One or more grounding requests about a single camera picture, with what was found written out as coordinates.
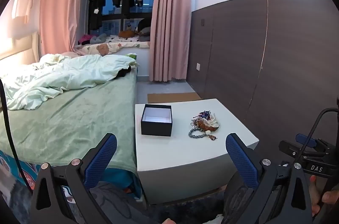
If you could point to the green bed sheet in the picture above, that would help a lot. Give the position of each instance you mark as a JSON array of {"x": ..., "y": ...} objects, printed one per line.
[{"x": 66, "y": 128}]

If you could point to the pink curtain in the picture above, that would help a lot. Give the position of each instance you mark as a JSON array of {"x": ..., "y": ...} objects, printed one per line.
[
  {"x": 61, "y": 15},
  {"x": 169, "y": 28}
]

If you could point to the black jewelry box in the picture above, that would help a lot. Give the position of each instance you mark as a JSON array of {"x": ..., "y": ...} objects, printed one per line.
[{"x": 156, "y": 124}]

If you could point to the blue printed bed base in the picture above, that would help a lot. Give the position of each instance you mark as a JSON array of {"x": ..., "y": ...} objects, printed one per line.
[{"x": 23, "y": 171}]

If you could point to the person's right hand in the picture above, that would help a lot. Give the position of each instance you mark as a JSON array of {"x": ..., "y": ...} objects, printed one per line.
[{"x": 329, "y": 197}]

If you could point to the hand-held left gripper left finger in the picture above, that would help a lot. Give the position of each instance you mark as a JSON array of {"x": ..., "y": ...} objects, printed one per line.
[{"x": 102, "y": 157}]

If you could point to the white wall socket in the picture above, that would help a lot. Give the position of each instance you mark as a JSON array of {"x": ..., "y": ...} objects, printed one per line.
[{"x": 198, "y": 66}]

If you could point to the printed window seat mat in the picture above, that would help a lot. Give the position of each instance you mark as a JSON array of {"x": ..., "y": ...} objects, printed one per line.
[{"x": 121, "y": 44}]

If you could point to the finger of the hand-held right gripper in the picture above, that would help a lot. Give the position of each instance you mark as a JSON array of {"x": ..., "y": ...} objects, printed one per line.
[{"x": 304, "y": 139}]

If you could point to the brown cardboard sheet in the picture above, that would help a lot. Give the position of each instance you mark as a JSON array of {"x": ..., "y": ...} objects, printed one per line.
[{"x": 172, "y": 97}]

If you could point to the light green duvet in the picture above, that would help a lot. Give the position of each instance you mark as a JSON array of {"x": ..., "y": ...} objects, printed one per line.
[{"x": 66, "y": 73}]

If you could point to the beige headboard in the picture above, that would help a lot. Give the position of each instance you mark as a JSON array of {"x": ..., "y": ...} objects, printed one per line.
[{"x": 18, "y": 49}]

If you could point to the dark patterned rug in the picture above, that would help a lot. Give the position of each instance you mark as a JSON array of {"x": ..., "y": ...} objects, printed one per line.
[{"x": 164, "y": 210}]

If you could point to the pink cloth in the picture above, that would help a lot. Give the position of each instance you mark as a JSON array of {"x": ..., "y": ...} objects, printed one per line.
[{"x": 84, "y": 39}]

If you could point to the orange plush toy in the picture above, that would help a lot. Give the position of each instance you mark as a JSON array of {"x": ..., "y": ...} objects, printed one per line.
[{"x": 127, "y": 34}]

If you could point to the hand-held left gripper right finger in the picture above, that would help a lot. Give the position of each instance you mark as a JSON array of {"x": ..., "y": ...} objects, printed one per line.
[{"x": 242, "y": 157}]

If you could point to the grey plush toy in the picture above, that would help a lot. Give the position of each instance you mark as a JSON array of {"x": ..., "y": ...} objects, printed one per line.
[{"x": 96, "y": 39}]

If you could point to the dark cushion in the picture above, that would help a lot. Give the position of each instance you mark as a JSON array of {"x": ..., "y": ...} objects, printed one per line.
[{"x": 145, "y": 28}]

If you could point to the white side table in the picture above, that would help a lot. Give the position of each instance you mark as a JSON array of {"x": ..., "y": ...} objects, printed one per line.
[{"x": 185, "y": 155}]

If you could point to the green packet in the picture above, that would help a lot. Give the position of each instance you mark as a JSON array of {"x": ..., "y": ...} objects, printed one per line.
[{"x": 131, "y": 55}]

